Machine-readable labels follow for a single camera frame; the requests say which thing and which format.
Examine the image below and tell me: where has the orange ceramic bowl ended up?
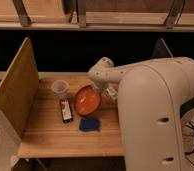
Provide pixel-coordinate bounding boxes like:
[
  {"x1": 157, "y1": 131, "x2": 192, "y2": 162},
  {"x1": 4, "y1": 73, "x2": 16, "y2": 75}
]
[{"x1": 74, "y1": 85, "x2": 101, "y2": 116}]

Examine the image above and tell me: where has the wooden side panel left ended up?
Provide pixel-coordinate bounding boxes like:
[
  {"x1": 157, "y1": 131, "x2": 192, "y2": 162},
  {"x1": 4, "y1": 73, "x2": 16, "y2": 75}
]
[{"x1": 0, "y1": 38, "x2": 39, "y2": 140}]

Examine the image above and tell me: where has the clear plastic cup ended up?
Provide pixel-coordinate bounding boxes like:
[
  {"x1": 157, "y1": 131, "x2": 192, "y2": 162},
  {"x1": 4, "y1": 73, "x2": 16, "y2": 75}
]
[{"x1": 51, "y1": 80, "x2": 69, "y2": 99}]

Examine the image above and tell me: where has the blue sponge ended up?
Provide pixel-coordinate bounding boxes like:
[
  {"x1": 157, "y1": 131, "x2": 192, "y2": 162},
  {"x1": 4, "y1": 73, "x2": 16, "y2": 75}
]
[{"x1": 79, "y1": 118, "x2": 100, "y2": 132}]

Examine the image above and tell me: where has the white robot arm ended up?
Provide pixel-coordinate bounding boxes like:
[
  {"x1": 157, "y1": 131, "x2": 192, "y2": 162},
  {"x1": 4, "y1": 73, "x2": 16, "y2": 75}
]
[{"x1": 88, "y1": 57, "x2": 194, "y2": 171}]

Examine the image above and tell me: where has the red and white packet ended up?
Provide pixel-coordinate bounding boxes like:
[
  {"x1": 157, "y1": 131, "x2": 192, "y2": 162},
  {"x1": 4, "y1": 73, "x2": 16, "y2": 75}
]
[{"x1": 60, "y1": 99, "x2": 73, "y2": 123}]

